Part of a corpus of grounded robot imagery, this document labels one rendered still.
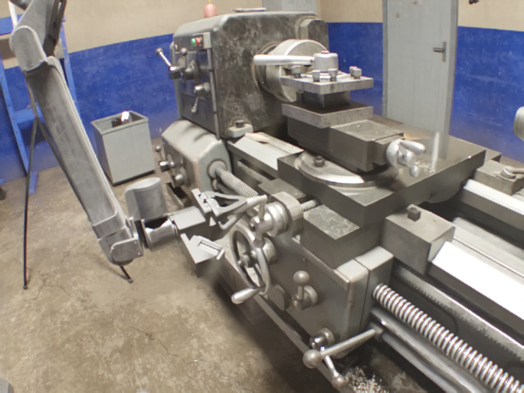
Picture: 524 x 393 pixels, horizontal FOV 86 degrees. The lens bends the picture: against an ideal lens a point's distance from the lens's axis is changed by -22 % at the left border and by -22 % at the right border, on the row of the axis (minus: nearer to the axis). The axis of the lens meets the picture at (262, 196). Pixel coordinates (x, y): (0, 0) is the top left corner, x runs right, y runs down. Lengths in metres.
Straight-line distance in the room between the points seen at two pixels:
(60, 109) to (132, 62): 4.00
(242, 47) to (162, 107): 3.42
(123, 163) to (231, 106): 2.10
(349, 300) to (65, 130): 0.62
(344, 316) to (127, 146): 2.80
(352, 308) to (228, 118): 0.89
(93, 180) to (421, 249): 0.62
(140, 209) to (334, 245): 0.37
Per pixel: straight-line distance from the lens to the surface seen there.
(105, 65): 4.53
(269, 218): 0.74
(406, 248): 0.75
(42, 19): 0.60
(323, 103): 0.82
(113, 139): 3.25
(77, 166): 0.59
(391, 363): 1.07
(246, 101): 1.39
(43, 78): 0.59
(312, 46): 1.28
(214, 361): 1.58
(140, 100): 4.63
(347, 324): 0.80
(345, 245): 0.71
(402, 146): 0.69
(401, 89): 4.75
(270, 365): 1.53
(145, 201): 0.59
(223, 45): 1.33
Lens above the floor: 1.26
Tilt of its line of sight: 27 degrees down
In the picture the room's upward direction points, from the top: 5 degrees counter-clockwise
